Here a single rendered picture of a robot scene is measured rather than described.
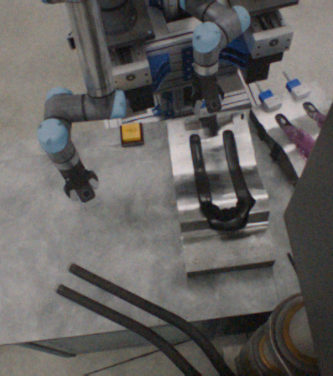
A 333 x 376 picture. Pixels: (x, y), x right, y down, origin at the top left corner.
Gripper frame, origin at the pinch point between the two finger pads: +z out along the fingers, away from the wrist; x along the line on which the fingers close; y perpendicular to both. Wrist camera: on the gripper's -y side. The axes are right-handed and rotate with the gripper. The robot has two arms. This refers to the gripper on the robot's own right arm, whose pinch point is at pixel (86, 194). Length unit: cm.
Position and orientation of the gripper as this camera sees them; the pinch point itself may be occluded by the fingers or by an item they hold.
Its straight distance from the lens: 142.3
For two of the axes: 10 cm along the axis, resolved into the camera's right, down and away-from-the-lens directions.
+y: -5.3, -7.5, 3.9
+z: 0.8, 4.1, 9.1
